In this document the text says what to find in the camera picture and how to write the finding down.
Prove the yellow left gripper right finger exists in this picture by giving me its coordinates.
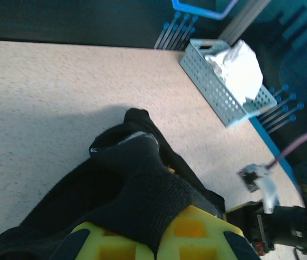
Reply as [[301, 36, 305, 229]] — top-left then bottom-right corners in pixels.
[[157, 204, 262, 260]]

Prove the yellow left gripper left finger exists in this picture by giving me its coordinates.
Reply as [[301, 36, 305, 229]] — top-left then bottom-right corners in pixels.
[[50, 222, 156, 260]]

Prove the black floral print t-shirt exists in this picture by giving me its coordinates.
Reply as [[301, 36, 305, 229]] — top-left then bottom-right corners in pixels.
[[0, 108, 226, 260]]

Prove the light blue perforated basket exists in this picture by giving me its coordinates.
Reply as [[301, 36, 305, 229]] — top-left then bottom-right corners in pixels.
[[179, 38, 278, 128]]

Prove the white crumpled cloth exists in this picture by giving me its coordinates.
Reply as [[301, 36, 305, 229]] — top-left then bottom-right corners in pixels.
[[204, 40, 264, 103]]

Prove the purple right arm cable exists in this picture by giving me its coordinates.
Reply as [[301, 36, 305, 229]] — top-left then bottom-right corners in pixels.
[[266, 130, 307, 170]]

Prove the aluminium frame post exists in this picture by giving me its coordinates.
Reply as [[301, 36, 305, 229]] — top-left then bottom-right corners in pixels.
[[218, 0, 272, 48]]

